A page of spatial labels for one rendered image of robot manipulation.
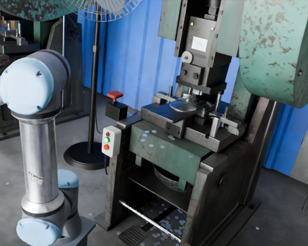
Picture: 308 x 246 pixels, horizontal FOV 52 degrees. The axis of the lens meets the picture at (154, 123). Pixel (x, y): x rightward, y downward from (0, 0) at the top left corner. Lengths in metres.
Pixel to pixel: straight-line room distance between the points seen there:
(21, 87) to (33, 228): 0.40
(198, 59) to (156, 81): 1.70
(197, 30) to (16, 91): 0.88
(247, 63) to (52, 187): 0.69
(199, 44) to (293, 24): 0.57
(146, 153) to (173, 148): 0.16
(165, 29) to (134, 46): 1.80
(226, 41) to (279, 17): 0.40
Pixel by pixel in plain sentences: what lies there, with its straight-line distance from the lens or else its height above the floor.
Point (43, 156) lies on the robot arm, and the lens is 0.85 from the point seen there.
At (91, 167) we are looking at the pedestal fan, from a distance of 2.32.
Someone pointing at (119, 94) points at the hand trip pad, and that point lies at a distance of 1.56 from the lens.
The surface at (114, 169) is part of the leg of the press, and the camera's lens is 1.63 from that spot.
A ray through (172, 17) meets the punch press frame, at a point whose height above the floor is 1.15.
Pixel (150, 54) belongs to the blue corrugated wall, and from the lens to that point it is 3.13.
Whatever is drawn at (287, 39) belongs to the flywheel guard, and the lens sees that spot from 0.97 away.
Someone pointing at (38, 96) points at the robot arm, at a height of 1.03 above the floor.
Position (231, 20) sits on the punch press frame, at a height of 1.19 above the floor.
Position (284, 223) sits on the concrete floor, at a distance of 2.27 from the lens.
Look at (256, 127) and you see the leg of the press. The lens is 1.70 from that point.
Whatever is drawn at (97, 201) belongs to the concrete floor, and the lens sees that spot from 2.05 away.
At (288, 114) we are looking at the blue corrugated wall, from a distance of 2.58.
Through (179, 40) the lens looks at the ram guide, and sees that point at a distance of 1.44.
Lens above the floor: 1.30
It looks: 24 degrees down
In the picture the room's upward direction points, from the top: 8 degrees clockwise
